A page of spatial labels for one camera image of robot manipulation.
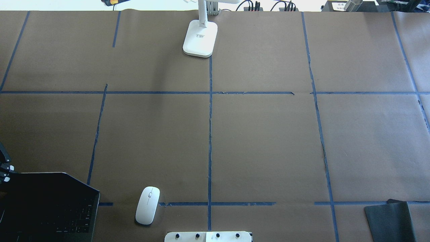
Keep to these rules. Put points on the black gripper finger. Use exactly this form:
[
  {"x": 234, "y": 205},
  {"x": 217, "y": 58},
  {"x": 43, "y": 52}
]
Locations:
[
  {"x": 4, "y": 177},
  {"x": 7, "y": 168}
]

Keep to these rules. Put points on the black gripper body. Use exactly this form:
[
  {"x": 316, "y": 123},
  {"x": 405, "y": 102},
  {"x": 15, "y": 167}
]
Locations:
[{"x": 3, "y": 160}]

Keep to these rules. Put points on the grey laptop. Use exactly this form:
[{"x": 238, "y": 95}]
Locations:
[{"x": 47, "y": 207}]

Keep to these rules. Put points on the black mouse pad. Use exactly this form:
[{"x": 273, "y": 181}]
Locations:
[{"x": 390, "y": 222}]

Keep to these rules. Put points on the white computer mouse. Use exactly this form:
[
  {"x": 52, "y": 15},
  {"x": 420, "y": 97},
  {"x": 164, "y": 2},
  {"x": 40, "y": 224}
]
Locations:
[{"x": 147, "y": 205}]

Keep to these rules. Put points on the white desk lamp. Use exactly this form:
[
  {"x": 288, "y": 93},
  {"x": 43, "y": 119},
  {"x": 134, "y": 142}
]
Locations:
[{"x": 201, "y": 34}]

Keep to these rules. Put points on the orange black tool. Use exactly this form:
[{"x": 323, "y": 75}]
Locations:
[{"x": 112, "y": 2}]

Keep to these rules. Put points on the black box with label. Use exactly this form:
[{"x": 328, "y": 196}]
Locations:
[{"x": 349, "y": 6}]

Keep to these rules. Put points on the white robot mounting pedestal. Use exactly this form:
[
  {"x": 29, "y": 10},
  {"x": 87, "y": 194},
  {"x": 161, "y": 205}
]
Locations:
[{"x": 209, "y": 236}]

